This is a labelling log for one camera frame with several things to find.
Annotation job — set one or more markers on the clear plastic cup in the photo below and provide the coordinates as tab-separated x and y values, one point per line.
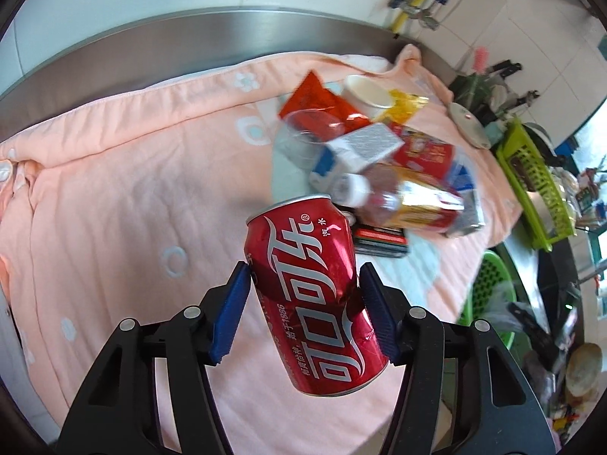
303	134

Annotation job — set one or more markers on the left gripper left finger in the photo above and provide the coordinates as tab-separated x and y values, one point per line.
115	409

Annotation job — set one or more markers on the yellow plastic wrapper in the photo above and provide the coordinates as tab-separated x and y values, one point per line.
404	107

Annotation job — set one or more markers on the tea bottle with white cap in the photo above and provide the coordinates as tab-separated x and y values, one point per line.
390	196

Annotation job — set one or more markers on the white floral plate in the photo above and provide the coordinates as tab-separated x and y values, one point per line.
469	126

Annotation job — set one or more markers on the red snack bag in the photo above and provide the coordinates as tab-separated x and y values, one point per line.
423	153

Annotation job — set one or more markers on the round wooden board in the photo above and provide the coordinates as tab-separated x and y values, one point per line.
584	369

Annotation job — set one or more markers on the lime green dish rack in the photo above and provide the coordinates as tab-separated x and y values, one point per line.
543	200

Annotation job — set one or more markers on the red snack wrapper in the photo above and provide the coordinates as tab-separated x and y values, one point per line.
311	94

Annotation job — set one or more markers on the green mesh trash basket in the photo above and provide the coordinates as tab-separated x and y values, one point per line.
489	298

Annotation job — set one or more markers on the white paper cup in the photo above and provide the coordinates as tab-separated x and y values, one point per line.
366	96

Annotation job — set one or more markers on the red cola can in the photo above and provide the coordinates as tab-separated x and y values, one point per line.
302	261

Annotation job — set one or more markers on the pink towel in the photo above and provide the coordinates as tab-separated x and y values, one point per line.
135	205

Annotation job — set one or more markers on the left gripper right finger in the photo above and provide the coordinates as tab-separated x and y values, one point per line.
496	411

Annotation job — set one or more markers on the black red cigarette box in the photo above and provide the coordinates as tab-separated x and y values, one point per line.
378	241

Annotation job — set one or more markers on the white blue milk carton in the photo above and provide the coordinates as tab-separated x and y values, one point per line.
353	153

